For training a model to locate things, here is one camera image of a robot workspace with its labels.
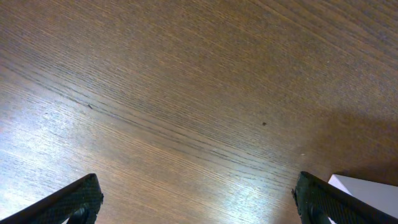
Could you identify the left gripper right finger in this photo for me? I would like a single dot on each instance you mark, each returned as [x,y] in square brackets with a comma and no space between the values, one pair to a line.
[319,202]

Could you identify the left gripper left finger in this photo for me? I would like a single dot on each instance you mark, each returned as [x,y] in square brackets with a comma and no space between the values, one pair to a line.
[79,202]

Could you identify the white cardboard box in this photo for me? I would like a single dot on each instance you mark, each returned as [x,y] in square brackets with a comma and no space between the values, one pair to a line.
[380,196]

